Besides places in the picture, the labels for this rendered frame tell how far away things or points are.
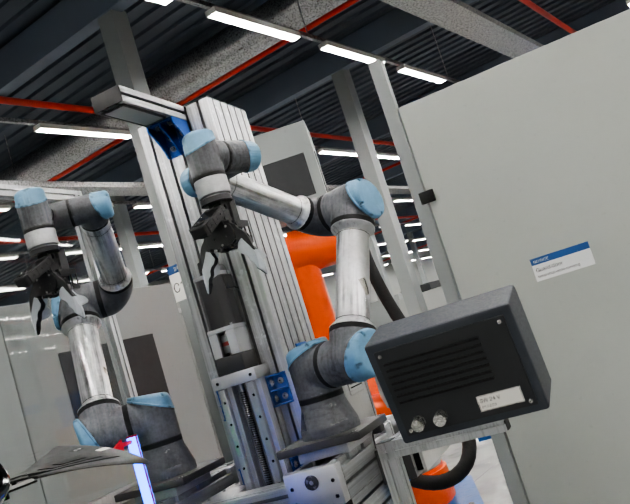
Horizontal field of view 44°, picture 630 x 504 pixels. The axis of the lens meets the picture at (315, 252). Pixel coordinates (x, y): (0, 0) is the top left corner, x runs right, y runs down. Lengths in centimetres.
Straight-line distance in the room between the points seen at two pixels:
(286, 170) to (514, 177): 280
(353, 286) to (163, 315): 440
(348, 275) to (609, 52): 132
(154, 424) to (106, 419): 13
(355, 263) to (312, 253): 344
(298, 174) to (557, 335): 295
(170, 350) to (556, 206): 402
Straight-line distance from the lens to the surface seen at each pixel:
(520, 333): 129
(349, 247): 196
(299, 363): 193
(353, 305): 189
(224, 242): 169
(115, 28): 918
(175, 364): 619
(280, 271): 229
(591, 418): 282
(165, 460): 216
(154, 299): 621
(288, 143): 541
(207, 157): 172
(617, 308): 276
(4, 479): 134
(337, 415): 194
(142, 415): 217
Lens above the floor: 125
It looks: 7 degrees up
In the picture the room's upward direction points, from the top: 17 degrees counter-clockwise
